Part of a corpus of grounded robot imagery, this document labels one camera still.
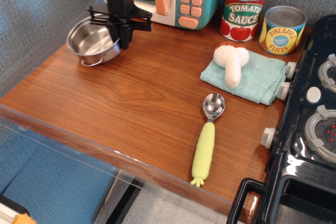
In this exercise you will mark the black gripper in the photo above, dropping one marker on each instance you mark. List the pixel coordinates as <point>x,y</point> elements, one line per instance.
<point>121,17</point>

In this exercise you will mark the small stainless steel pot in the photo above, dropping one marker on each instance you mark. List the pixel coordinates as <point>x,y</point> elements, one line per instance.
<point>92,43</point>

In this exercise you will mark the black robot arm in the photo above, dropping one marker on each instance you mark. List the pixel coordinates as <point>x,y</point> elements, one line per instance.
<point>121,17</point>

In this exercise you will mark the plush white mushroom toy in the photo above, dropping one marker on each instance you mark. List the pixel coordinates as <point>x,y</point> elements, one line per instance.
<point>232,57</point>

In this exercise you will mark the tomato sauce can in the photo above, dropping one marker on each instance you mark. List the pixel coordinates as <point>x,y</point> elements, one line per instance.
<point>240,19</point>

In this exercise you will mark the teal folded cloth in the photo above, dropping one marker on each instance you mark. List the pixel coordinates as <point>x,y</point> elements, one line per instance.
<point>260,80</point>

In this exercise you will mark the pineapple slices can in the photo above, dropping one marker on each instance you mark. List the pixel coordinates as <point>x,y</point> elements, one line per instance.
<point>282,29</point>

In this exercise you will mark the black table leg base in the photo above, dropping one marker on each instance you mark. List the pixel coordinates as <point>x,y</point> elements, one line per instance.
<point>120,199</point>

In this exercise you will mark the orange fuzzy object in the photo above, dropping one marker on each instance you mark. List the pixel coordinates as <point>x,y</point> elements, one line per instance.
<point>23,219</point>

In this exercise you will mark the black toy stove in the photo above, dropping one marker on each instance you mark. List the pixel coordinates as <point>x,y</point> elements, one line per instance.
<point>300,171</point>

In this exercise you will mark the spoon with yellow-green handle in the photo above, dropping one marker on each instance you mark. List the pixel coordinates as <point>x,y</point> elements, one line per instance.
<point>213,107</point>

